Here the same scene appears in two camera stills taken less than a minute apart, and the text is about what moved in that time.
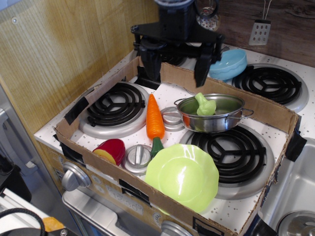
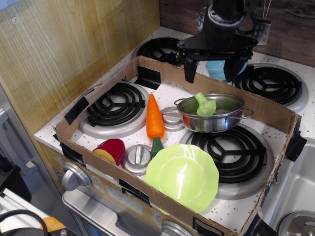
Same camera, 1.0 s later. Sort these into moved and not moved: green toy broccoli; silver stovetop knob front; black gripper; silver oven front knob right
Moved: black gripper
Not moved: silver stovetop knob front; green toy broccoli; silver oven front knob right
